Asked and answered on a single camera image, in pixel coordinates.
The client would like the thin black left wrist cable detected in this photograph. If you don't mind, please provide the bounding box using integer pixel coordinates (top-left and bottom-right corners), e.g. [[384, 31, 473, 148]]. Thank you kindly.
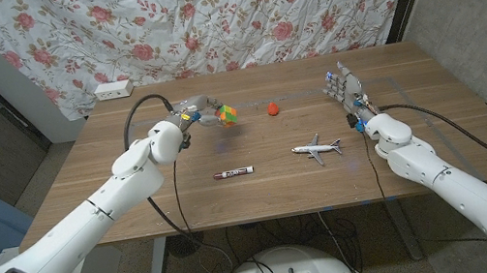
[[169, 157, 205, 264]]

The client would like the grey table leg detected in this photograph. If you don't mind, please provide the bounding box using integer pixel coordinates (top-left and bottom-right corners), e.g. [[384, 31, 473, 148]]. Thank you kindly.
[[383, 195, 426, 264]]

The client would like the multicoloured Rubik's cube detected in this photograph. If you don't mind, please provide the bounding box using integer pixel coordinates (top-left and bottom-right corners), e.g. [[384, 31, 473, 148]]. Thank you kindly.
[[213, 103, 241, 129]]

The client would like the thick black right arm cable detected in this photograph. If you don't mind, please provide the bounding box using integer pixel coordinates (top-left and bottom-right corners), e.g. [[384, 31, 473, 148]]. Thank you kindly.
[[377, 89, 487, 225]]

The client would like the black round fan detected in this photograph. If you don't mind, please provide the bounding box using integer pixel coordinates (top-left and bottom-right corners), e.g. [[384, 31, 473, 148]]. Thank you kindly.
[[165, 230, 208, 261]]

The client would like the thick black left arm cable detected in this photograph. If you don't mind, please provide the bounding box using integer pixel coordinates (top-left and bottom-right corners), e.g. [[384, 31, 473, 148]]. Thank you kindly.
[[116, 84, 236, 273]]

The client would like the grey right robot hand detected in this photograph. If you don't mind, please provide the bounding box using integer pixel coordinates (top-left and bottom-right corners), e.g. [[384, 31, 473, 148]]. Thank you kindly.
[[318, 55, 383, 138]]

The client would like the white table leg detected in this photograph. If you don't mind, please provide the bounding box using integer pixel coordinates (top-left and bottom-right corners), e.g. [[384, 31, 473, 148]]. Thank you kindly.
[[139, 236, 173, 273]]

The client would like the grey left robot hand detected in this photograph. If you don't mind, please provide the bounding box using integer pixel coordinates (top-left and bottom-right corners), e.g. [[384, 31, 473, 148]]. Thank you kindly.
[[163, 91, 228, 137]]

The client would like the white power strip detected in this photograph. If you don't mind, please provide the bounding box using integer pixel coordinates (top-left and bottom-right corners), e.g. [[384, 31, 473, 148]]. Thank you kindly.
[[92, 77, 136, 103]]

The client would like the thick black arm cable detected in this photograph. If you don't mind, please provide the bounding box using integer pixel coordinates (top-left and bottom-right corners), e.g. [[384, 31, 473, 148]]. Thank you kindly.
[[377, 89, 487, 225], [116, 84, 236, 273]]

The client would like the floral backdrop cloth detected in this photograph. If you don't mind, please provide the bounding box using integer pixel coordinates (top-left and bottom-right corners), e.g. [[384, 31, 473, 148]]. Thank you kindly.
[[0, 0, 443, 133]]

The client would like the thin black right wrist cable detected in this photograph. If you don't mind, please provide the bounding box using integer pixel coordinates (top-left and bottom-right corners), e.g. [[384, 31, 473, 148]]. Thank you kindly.
[[359, 110, 487, 273]]

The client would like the white toy airplane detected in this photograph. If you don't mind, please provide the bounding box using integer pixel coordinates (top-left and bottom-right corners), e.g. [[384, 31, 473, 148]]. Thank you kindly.
[[289, 129, 346, 171]]

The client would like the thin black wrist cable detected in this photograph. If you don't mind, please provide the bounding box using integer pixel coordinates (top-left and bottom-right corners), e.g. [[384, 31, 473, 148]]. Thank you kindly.
[[169, 157, 205, 264], [359, 110, 487, 273]]

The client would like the red and white marker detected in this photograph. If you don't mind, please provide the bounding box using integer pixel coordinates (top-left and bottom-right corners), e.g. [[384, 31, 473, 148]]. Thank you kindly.
[[212, 166, 256, 182]]

